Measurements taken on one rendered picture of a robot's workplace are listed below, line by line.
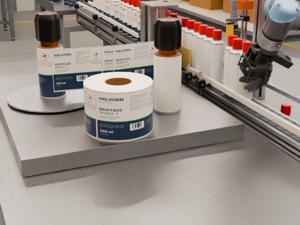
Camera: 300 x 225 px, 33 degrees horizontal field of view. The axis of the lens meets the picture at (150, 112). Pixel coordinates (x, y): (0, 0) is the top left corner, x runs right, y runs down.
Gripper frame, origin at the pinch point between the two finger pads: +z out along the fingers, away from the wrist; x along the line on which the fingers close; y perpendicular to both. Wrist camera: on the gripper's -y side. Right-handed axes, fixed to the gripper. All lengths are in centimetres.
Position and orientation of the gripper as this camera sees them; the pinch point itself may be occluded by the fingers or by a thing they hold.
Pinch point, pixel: (252, 88)
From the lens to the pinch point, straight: 173.4
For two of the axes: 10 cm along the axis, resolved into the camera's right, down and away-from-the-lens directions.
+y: -9.3, 1.3, -3.5
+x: 3.3, 7.5, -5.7
